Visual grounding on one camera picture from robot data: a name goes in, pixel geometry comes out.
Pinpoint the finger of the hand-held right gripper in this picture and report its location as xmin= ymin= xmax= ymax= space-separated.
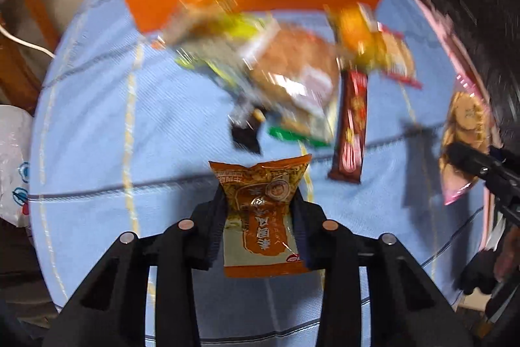
xmin=446 ymin=141 xmax=502 ymax=182

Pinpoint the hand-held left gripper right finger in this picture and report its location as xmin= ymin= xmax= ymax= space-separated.
xmin=290 ymin=190 xmax=474 ymax=347

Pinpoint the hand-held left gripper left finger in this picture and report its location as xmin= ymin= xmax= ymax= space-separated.
xmin=43 ymin=184 xmax=229 ymax=347

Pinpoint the pink packet of cookies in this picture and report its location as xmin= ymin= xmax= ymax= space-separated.
xmin=439 ymin=74 xmax=495 ymax=207

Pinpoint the orange brown snack packet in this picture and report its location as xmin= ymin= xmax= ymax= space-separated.
xmin=208 ymin=154 xmax=313 ymax=279

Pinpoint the small black packet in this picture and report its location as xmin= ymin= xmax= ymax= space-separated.
xmin=228 ymin=103 xmax=267 ymax=155

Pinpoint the brown chocolate bar packet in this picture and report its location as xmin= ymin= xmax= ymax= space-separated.
xmin=328 ymin=70 xmax=369 ymax=184

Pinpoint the blue checked tablecloth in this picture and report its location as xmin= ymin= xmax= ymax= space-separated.
xmin=28 ymin=0 xmax=504 ymax=347

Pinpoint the clear packet with brown bun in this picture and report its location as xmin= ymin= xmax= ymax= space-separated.
xmin=243 ymin=22 xmax=343 ymax=141

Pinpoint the yellow green clear snack packet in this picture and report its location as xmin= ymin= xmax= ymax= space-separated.
xmin=153 ymin=0 xmax=278 ymax=88

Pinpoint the white plastic bag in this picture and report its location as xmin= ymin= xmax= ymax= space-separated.
xmin=0 ymin=105 xmax=34 ymax=228

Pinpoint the white cable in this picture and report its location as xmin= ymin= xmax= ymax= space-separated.
xmin=0 ymin=22 xmax=56 ymax=60

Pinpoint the wooden furniture frame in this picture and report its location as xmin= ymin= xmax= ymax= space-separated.
xmin=0 ymin=0 xmax=61 ymax=116

